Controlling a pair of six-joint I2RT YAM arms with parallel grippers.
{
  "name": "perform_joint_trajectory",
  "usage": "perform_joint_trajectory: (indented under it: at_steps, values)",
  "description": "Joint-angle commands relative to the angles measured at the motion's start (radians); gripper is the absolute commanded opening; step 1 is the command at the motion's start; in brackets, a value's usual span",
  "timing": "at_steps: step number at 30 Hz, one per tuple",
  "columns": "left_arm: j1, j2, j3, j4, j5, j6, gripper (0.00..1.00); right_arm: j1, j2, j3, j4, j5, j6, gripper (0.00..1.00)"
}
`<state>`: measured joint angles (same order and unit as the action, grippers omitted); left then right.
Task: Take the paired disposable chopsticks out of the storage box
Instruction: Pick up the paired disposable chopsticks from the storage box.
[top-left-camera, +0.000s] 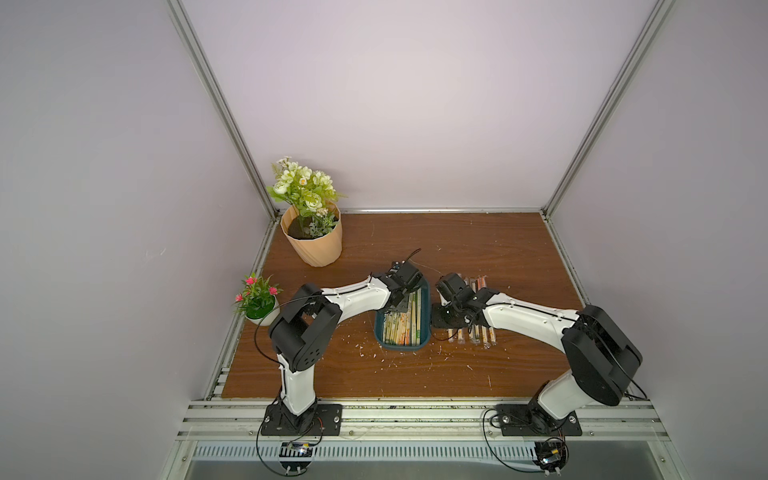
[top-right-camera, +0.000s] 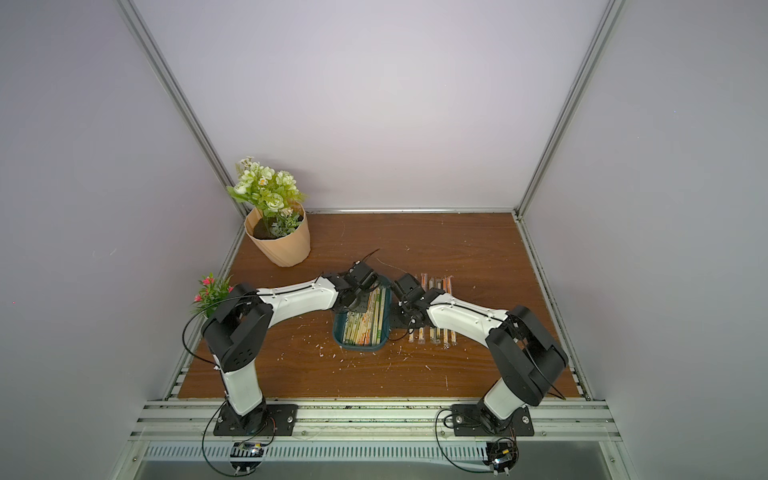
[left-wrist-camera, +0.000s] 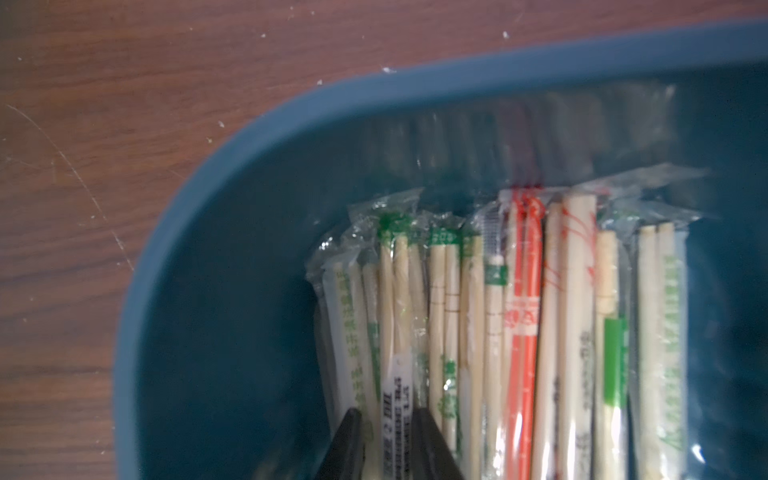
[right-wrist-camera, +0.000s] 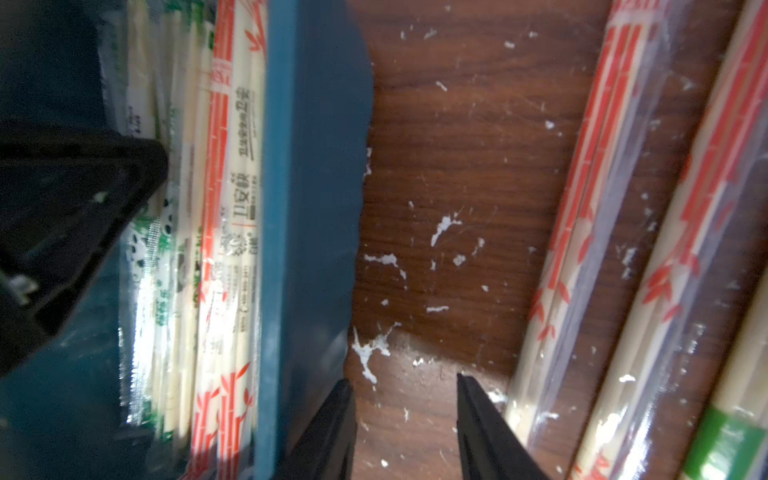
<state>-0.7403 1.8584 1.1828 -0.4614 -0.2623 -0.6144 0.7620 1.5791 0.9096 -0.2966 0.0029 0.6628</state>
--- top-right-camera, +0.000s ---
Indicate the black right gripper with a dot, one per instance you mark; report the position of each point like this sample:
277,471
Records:
405,307

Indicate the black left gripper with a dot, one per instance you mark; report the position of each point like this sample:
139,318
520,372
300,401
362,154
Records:
362,309

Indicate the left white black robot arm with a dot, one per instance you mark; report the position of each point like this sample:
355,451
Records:
238,327

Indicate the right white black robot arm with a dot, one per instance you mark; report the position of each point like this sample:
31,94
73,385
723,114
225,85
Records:
529,359

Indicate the teal plastic storage box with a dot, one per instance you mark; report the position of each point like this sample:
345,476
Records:
340,319

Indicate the wrapped chopsticks pile in box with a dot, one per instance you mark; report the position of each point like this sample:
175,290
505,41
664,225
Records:
364,329

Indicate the large beige ribbed flower pot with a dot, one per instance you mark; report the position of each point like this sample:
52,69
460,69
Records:
286,251

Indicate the white green artificial flowers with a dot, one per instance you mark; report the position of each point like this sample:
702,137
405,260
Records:
274,194

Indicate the pink flowered small plant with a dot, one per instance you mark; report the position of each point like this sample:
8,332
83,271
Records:
213,291

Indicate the right small circuit board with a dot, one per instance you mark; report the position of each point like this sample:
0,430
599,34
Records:
502,455

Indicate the small circuit board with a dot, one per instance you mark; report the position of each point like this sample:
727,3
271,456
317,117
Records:
502,455
246,457

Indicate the left small circuit board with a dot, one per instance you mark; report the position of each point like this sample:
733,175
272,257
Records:
246,457

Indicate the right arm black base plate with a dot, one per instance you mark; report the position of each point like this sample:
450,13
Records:
474,420

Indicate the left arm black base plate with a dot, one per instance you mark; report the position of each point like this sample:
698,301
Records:
266,419

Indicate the aluminium front rail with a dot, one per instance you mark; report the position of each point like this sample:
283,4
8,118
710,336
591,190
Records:
382,419

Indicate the aluminium corner frame post left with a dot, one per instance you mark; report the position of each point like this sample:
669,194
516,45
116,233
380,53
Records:
161,68

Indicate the aluminium corner frame post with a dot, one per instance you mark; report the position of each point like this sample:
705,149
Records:
585,72
161,68

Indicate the white slotted cable duct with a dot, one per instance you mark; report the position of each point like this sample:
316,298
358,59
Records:
325,451

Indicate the aluminium corner frame post right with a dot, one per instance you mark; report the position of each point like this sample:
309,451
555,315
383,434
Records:
585,72

